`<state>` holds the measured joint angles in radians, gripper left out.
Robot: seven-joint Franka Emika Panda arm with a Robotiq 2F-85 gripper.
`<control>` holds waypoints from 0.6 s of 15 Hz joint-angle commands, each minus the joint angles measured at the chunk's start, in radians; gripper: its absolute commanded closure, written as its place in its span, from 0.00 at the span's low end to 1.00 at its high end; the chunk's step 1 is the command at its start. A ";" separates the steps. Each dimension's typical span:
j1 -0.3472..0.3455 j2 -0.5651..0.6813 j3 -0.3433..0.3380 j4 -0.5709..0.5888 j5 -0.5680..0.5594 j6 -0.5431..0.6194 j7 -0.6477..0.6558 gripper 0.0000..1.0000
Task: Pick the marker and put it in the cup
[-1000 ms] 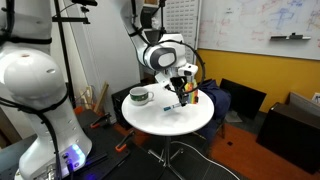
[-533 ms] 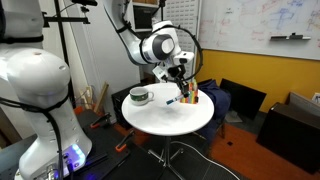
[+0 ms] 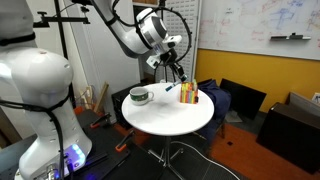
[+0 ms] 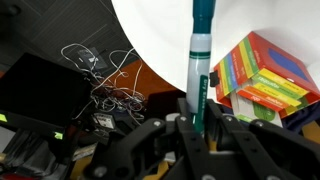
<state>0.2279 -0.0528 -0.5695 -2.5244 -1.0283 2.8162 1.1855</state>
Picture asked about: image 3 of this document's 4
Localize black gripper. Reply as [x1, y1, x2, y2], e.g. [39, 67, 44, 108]
[159, 48, 189, 83]

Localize round white table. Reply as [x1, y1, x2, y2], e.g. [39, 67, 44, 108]
[121, 82, 215, 180]

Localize black stand with crossbar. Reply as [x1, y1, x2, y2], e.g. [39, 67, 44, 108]
[32, 0, 92, 108]

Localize orange handled clamp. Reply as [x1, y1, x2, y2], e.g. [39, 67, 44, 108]
[89, 112, 113, 129]
[114, 129, 136, 153]

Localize colourful striped block box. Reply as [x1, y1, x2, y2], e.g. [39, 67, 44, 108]
[179, 79, 200, 105]

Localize black cabinet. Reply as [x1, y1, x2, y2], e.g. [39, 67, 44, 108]
[255, 102, 320, 175]

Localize black flat panel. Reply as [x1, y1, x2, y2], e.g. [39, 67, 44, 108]
[219, 78, 268, 121]

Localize wooden sticks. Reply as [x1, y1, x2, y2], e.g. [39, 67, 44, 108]
[79, 81, 110, 114]

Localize white floor cable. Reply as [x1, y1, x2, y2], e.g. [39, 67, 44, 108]
[171, 140, 241, 180]

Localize black box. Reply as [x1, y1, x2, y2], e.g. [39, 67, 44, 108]
[111, 83, 145, 131]

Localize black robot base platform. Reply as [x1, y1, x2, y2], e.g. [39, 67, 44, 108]
[0, 109, 164, 180]

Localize green and white cup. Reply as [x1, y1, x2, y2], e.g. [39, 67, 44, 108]
[129, 86, 155, 107]

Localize whiteboard tray with eraser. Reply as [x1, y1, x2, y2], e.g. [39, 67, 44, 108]
[269, 32, 313, 42]

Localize blue cloth covered chair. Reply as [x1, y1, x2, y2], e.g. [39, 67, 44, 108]
[196, 78, 233, 143]

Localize wall whiteboard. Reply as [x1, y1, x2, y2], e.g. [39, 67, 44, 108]
[198, 0, 320, 62]

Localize grey board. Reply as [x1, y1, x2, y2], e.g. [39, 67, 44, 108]
[287, 92, 320, 118]

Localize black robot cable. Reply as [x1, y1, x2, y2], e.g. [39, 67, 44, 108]
[0, 31, 73, 180]

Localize teal marker pen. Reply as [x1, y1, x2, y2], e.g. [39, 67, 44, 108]
[165, 78, 184, 93]

